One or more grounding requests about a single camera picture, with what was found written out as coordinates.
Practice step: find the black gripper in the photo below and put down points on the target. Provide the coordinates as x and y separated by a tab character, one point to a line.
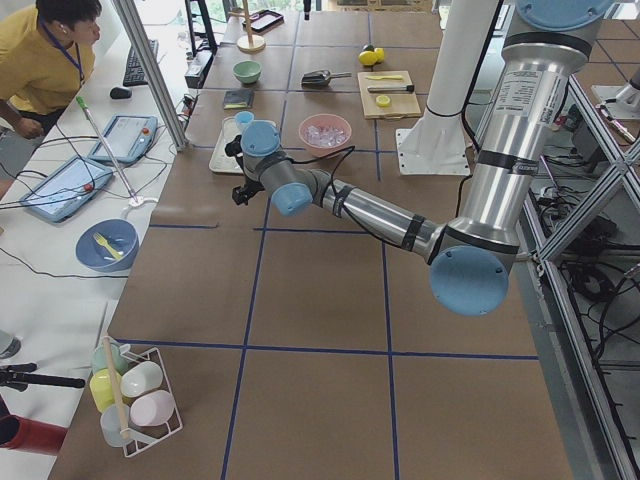
251	183

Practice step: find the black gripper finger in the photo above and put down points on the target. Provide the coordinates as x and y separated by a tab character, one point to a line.
306	9

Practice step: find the metal ice scoop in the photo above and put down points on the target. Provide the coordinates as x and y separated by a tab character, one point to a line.
321	78

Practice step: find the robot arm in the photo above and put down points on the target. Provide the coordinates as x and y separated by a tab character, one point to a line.
471	255

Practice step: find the light blue cup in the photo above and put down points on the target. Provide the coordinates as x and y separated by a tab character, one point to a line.
243	119

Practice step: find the clear ice cubes pile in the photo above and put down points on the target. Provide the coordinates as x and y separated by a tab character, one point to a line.
324	136

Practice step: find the white cup in rack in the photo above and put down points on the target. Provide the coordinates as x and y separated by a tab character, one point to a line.
142	378

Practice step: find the pink cup in rack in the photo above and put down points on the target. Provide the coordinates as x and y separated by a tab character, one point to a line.
152	409

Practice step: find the yellow cup in rack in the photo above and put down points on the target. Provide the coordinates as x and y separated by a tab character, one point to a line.
101	390

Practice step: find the grey-blue cup in rack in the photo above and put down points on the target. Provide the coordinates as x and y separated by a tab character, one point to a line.
111	428

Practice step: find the white serving tray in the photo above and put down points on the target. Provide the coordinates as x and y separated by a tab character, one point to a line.
253	141

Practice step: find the wooden paper towel stand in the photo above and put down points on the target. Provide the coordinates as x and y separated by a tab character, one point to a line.
250	42

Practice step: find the yellow lemon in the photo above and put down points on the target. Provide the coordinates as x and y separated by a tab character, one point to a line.
368	58
380	54

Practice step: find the green ceramic bowl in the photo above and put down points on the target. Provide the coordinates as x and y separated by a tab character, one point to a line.
247	72

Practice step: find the dark grey folded cloth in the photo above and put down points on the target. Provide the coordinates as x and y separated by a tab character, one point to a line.
238	99

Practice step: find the yellow plastic knife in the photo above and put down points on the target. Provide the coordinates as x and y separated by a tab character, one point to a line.
384	77

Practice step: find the pink bowl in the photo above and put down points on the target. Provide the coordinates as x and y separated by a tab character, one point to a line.
321	120

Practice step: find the metal muddler bar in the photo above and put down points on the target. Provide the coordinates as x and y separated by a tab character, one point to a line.
391	89

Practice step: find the lemon half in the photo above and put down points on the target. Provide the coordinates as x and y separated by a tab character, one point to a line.
383	101

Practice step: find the far teach pendant tablet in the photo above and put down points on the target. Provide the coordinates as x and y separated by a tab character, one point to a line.
130	136

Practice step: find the teach pendant tablet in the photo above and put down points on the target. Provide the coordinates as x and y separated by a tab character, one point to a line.
67	189
130	136

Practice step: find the wooden cutting board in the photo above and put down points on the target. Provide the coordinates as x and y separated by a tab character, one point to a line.
402	105

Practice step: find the blue bowl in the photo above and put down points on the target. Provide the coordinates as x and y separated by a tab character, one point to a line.
121	234

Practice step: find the yellow plastic fork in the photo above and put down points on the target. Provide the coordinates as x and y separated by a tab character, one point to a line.
104	243

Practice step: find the black keyboard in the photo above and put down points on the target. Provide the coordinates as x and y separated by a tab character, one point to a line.
134	74

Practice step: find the black computer mouse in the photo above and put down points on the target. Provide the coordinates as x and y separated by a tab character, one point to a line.
120	93

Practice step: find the near teach pendant tablet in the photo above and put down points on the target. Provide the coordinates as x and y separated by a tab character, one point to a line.
67	189

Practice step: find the metal rod with green tip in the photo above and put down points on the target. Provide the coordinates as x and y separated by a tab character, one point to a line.
133	199

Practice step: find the person in yellow shirt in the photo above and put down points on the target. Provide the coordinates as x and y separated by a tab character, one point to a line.
47	55

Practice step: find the black tripod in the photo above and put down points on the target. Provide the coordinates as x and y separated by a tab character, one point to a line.
19	377

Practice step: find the red cylinder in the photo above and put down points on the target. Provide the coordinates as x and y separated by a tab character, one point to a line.
27	435

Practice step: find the aluminium frame post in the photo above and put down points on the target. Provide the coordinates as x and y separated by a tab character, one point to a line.
133	26

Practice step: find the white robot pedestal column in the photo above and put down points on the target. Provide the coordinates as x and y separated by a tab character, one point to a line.
436	144

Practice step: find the white wire cup rack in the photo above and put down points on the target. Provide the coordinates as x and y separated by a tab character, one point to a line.
143	438

